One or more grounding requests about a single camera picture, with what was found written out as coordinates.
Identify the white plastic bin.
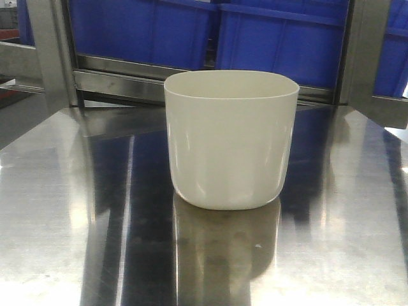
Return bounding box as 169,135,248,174
164,69,300,210

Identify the blue crate behind left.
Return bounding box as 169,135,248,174
69,1,218,70

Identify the blue crate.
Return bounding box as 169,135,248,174
69,1,218,70
374,1,407,98
17,0,34,46
215,1,349,89

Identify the blue crate behind right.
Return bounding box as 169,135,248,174
215,1,349,89

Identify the blue crate far right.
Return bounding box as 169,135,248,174
374,1,407,98

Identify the blue crate far left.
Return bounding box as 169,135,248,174
17,0,34,46

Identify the steel shelf frame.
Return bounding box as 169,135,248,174
0,0,408,129

